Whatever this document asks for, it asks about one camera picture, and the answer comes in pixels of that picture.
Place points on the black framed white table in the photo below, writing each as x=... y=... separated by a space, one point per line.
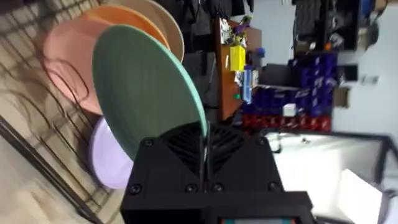
x=311 y=161

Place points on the lavender plate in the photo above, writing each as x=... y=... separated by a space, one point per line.
x=109 y=155

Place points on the orange plate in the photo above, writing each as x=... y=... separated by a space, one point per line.
x=130 y=18

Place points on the small white box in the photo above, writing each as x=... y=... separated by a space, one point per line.
x=289 y=110

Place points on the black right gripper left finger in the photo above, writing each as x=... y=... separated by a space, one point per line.
x=161 y=168

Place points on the beige plate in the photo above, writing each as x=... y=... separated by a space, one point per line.
x=169 y=26

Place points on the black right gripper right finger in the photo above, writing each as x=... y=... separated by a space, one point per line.
x=242 y=168

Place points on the large white block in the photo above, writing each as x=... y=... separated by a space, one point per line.
x=357 y=199

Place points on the red storage bin row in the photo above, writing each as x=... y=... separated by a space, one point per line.
x=280 y=122

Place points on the yellow box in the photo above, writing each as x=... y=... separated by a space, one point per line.
x=237 y=58

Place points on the pink plate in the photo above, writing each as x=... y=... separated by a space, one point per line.
x=68 y=53

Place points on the green plate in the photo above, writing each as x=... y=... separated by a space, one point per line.
x=140 y=87

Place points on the blue storage bin rack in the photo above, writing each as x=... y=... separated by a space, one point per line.
x=314 y=81

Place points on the brown wooden cabinet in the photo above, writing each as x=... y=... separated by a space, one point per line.
x=227 y=93

